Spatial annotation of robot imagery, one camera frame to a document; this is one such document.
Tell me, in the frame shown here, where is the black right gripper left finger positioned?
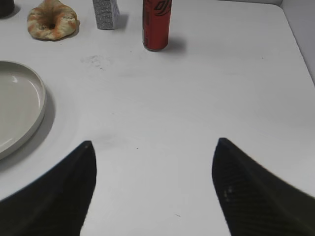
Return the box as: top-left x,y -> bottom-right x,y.
0,141 -> 96,236

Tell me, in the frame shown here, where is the small white milk carton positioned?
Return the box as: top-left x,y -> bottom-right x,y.
93,0 -> 120,30

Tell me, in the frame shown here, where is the twisted bread ring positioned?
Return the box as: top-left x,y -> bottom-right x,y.
27,0 -> 78,41

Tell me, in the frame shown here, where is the red drink can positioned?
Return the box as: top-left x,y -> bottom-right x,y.
142,0 -> 172,51

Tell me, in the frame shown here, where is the dark red wax apple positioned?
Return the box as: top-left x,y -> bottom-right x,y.
0,0 -> 15,18

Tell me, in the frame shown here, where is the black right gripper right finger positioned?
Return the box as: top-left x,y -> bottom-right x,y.
212,138 -> 315,236

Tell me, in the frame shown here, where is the beige round plate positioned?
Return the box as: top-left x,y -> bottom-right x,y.
0,60 -> 47,159

